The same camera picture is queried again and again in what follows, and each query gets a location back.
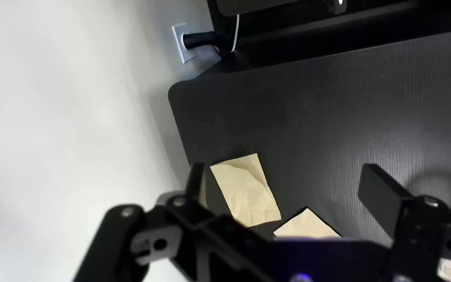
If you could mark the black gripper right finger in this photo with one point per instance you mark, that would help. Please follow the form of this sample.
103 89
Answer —
419 228

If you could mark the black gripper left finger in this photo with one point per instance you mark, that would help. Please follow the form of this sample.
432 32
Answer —
132 244

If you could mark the black power plug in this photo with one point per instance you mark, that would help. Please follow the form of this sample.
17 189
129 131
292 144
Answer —
201 39

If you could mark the white wall outlet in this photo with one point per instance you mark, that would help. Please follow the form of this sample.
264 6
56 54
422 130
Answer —
179 48

